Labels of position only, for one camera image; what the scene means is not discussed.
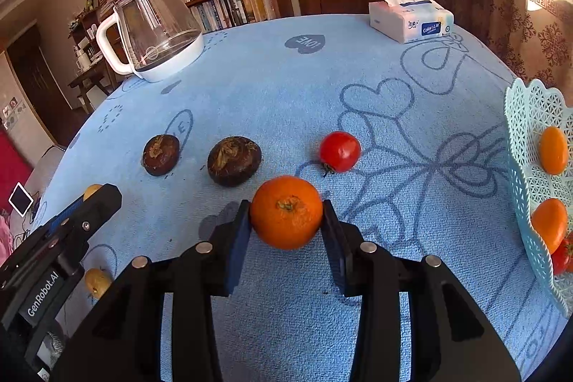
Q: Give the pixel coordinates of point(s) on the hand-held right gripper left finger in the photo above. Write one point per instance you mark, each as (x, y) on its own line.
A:
(237, 247)

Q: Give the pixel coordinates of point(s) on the dark brown water chestnut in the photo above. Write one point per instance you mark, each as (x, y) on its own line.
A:
(161, 156)
(234, 162)

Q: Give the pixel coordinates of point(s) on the low wooden side shelf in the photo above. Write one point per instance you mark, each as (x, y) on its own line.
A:
(89, 64)

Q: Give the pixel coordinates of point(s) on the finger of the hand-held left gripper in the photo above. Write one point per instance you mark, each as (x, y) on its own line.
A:
(100, 203)
(67, 214)

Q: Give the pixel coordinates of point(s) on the blue printed tablecloth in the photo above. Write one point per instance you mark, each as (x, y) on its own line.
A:
(268, 95)

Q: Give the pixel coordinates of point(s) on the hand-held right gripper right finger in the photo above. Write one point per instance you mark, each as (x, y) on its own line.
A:
(335, 247)

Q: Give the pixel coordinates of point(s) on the red tomato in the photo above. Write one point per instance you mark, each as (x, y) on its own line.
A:
(562, 259)
(340, 151)

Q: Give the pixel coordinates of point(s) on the white tissue box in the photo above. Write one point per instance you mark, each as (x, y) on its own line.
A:
(412, 21)

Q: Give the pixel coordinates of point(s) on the light blue lattice basket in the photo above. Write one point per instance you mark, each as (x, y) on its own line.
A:
(523, 131)

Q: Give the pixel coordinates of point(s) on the tan longan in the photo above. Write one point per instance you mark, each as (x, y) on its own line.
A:
(97, 281)
(92, 190)

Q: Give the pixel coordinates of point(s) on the smooth oval kumquat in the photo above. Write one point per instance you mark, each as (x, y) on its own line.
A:
(553, 150)

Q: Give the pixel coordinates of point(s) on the red cloth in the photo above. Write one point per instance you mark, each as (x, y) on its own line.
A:
(11, 171)

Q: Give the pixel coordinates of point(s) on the orange mandarin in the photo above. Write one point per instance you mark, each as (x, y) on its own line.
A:
(286, 212)
(548, 225)

